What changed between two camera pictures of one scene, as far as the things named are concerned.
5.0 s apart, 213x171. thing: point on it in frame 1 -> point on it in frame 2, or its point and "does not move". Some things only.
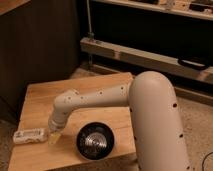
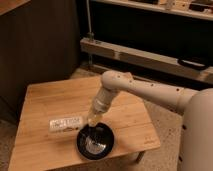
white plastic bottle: (24, 136) -> (65, 123)
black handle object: (194, 64) does not move
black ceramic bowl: (95, 140) does not move
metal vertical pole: (90, 35) does not move
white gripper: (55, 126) -> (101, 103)
